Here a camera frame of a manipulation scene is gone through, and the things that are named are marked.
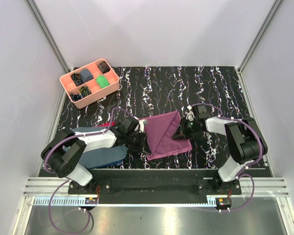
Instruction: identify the black patterned rolled cloth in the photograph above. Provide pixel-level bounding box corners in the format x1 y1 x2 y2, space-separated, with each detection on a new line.
71 72 83 86

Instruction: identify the blue-black patterned rolled cloth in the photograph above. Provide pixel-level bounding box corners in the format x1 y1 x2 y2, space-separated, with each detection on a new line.
70 93 83 102

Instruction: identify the purple satin napkin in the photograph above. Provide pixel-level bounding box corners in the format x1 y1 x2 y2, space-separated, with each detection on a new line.
140 111 192 161

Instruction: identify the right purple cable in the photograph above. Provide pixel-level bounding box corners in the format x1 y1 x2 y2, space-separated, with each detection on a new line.
186 104 263 212

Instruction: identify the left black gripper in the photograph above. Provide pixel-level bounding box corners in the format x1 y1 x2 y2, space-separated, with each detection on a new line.
125 130 151 155

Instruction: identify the dark patterned rolled cloth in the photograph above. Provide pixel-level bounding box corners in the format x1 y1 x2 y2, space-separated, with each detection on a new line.
98 61 110 74

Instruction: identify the blue rolled cloth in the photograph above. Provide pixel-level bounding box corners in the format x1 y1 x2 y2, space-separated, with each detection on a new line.
80 69 94 82

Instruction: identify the green rolled cloth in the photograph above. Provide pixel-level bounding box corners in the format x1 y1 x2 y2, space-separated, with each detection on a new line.
96 75 110 89

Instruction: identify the yellow-black patterned rolled cloth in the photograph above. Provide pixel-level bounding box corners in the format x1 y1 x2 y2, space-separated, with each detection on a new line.
79 86 92 97

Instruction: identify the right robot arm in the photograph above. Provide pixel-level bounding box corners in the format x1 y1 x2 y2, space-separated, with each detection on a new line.
171 103 268 194

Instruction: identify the red folded cloth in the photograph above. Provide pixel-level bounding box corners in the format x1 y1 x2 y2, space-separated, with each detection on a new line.
97 121 116 127

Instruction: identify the grey-blue folded cloth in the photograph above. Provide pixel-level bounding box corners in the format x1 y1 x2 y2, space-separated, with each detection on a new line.
72 126 128 170

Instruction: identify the pink divided organizer tray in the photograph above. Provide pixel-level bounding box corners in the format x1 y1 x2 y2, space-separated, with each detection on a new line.
59 59 120 109

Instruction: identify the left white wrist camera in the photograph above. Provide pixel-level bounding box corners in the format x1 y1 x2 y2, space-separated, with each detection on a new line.
134 119 147 133

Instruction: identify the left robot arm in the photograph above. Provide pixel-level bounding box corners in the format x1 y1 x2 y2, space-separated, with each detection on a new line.
41 117 151 194

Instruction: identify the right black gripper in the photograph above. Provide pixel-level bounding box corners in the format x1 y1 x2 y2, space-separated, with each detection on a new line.
171 117 199 141

